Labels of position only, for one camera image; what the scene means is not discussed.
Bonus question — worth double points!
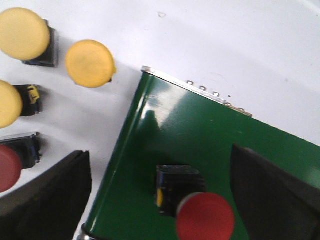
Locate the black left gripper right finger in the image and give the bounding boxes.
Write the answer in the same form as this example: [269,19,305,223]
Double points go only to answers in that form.
[230,144,320,240]

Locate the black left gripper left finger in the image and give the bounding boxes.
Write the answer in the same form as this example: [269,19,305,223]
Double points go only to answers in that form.
[0,150,92,240]

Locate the red mushroom push button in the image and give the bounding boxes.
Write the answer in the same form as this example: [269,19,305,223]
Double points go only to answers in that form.
[155,164,236,240]
[0,132,42,193]

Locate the yellow mushroom push button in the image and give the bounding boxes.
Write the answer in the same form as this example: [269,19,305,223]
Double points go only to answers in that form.
[65,40,117,88]
[0,7,59,68]
[0,80,42,129]

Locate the green conveyor belt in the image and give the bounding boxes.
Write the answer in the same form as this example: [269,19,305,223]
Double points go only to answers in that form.
[79,67,320,240]

